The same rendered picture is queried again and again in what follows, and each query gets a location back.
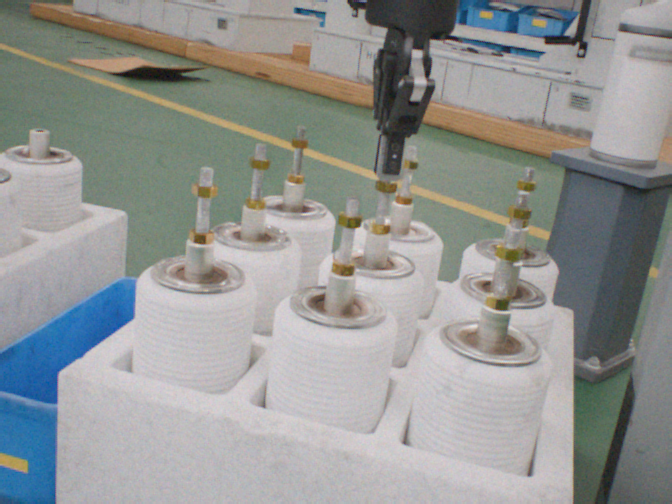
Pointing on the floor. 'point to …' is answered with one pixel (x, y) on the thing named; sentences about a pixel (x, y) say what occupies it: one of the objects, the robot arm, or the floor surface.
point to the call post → (646, 409)
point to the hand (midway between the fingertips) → (389, 156)
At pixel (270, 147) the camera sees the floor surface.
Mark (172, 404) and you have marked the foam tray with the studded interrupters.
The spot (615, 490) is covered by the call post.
